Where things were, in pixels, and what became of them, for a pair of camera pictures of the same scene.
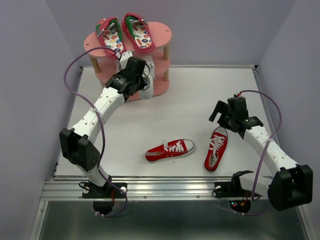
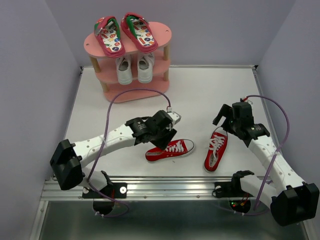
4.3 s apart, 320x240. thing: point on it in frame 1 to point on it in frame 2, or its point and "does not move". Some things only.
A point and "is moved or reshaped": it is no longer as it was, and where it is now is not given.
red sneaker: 173,149 does not move
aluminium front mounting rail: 158,188 does not move
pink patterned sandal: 138,33 does not move
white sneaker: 148,77 is moved or reshaped
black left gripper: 142,83 to 169,134
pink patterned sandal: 110,35 does not move
